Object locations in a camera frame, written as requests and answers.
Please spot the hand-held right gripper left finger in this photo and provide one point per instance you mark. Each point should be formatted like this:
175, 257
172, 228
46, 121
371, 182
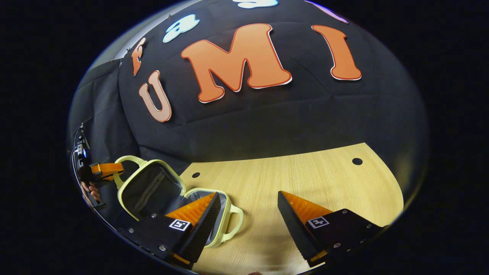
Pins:
204, 225

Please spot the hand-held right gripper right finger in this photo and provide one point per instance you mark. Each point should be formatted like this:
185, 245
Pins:
296, 229

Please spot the pale yellow suitcase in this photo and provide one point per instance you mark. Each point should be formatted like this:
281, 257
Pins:
153, 191

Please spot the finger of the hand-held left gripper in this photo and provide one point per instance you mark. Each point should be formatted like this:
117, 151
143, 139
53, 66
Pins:
109, 170

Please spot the black backdrop cloth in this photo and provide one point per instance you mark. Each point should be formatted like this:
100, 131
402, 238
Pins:
267, 122

